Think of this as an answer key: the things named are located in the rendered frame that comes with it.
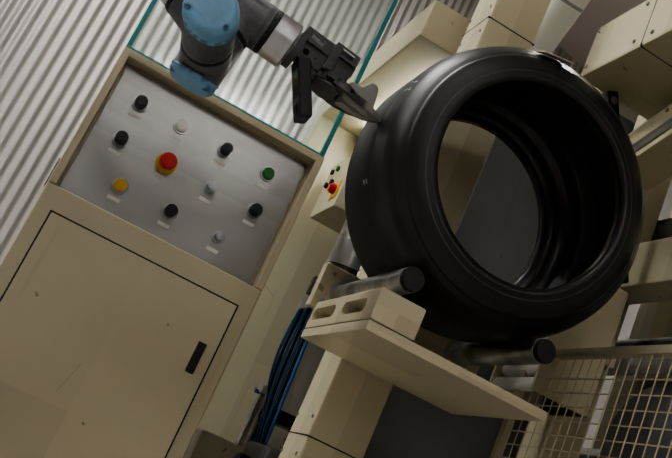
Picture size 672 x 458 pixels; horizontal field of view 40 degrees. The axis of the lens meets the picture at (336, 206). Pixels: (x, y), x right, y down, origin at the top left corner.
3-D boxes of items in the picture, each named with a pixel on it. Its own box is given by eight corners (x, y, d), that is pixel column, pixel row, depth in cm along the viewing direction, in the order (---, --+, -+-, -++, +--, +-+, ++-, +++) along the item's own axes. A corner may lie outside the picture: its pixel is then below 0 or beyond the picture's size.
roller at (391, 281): (329, 288, 189) (349, 282, 190) (336, 309, 188) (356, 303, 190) (397, 270, 156) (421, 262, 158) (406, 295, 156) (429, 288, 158)
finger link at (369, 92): (398, 97, 172) (358, 68, 170) (383, 122, 170) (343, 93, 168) (392, 102, 174) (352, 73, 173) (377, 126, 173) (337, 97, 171)
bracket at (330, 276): (304, 305, 189) (324, 262, 192) (465, 388, 198) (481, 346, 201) (309, 304, 186) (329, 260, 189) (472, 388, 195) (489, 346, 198)
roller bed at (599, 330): (486, 387, 213) (529, 272, 222) (538, 414, 216) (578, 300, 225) (531, 388, 195) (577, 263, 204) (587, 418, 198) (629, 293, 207)
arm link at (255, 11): (192, 23, 169) (221, -16, 172) (249, 64, 171) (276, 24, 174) (203, 3, 160) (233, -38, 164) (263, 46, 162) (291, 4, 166)
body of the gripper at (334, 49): (365, 60, 170) (311, 20, 168) (342, 96, 167) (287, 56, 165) (350, 72, 177) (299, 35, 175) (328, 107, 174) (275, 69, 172)
